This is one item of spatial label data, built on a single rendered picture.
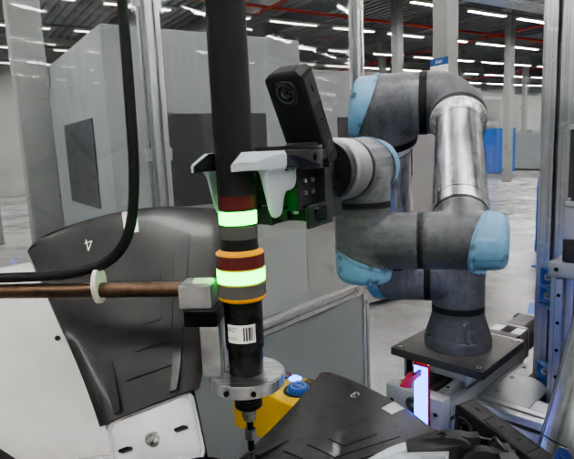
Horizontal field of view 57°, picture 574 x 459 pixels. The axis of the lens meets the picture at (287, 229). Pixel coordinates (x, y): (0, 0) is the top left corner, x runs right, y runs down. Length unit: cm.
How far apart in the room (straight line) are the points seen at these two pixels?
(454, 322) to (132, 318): 83
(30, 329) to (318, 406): 39
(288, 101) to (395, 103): 46
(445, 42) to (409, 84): 640
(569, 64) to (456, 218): 67
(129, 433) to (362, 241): 35
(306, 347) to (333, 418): 108
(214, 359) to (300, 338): 124
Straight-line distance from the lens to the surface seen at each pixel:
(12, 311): 80
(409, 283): 122
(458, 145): 83
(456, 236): 67
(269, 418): 100
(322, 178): 54
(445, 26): 742
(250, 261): 45
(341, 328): 190
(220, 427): 155
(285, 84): 54
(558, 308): 124
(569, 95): 129
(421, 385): 82
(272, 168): 45
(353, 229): 68
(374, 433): 66
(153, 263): 59
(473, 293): 123
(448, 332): 124
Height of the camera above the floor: 151
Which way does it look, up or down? 9 degrees down
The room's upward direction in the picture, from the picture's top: 3 degrees counter-clockwise
